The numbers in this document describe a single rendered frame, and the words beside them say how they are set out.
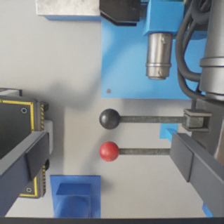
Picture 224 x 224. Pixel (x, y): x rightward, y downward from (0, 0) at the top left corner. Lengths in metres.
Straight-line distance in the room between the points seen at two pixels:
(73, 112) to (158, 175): 0.91
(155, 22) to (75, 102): 0.83
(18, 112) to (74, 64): 0.50
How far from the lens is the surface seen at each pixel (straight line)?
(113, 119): 0.26
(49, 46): 1.31
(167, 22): 0.73
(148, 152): 0.30
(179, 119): 0.29
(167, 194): 1.76
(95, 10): 1.13
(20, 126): 1.11
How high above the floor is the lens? 1.23
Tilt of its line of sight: 75 degrees down
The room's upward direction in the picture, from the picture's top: 177 degrees clockwise
